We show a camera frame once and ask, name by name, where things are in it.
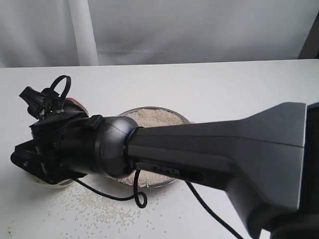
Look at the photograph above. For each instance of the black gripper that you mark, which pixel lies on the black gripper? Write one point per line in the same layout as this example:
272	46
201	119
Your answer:
64	146

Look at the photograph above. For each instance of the white ceramic bowl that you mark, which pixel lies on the white ceramic bowl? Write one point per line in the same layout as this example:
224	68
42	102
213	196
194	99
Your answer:
38	181

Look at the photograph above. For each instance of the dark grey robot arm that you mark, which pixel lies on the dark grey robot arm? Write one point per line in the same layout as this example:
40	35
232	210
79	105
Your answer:
268	163

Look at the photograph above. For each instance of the rice heap on plate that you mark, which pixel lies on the rice heap on plate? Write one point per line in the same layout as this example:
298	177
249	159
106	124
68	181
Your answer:
154	117

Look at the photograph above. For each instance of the spilled rice grains on table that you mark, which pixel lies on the spilled rice grains on table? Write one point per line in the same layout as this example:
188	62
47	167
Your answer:
81	214

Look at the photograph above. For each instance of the white backdrop curtain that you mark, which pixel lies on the white backdrop curtain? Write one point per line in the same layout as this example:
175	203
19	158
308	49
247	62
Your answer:
47	33

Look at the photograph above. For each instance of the brown wooden cup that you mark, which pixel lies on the brown wooden cup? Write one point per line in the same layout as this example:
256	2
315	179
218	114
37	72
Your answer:
78	104

